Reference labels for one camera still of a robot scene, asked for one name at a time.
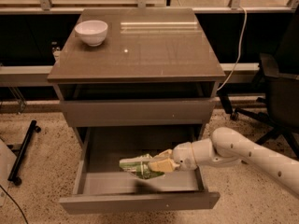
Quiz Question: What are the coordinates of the green jalapeno chip bag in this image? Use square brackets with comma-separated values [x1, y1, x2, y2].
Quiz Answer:
[119, 154, 164, 180]

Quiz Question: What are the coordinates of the black wheeled stand base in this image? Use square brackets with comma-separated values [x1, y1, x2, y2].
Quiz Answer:
[7, 119, 41, 186]

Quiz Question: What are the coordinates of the black floor cable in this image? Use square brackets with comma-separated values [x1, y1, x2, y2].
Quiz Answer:
[0, 184, 30, 224]

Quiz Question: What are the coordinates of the closed grey top drawer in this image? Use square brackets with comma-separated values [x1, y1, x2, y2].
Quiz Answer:
[60, 99, 215, 127]

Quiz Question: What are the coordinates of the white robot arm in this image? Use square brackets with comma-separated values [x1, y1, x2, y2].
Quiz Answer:
[149, 127, 299, 197]

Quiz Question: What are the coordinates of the grey drawer cabinet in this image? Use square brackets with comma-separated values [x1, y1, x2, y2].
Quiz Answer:
[48, 8, 224, 142]

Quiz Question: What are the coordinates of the black office chair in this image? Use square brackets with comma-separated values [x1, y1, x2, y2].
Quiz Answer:
[218, 14, 299, 157]

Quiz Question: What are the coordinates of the white ceramic bowl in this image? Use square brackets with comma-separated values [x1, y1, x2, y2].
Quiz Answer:
[75, 21, 108, 47]

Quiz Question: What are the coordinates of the white cable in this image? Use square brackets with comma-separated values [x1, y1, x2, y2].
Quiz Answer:
[217, 7, 248, 92]

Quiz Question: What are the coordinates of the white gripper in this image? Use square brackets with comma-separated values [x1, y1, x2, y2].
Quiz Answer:
[149, 142, 197, 173]

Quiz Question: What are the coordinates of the open grey middle drawer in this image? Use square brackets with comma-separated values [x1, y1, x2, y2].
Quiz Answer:
[60, 125, 220, 214]

